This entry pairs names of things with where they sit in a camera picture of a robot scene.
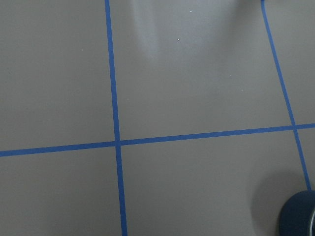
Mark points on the dark blue saucepan purple handle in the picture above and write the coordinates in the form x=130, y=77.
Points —
x=297, y=217

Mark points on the brown table mat blue grid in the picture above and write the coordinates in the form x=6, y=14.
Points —
x=154, y=117

